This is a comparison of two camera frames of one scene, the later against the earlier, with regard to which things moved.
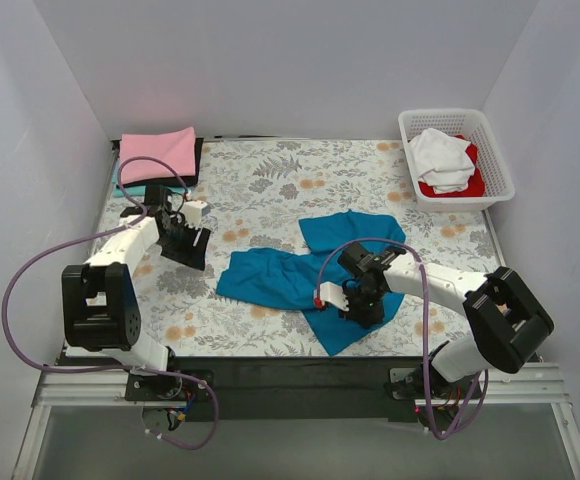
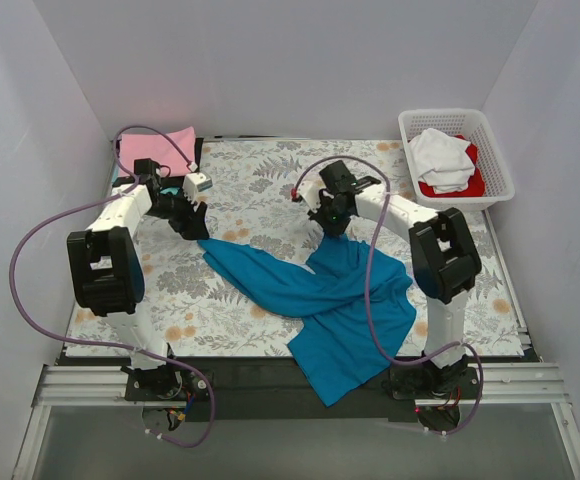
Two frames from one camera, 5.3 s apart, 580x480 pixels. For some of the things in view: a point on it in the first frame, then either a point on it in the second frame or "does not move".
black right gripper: (362, 307) → (332, 220)
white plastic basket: (452, 159) does not move
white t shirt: (440, 161) does not move
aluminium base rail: (78, 387) does not move
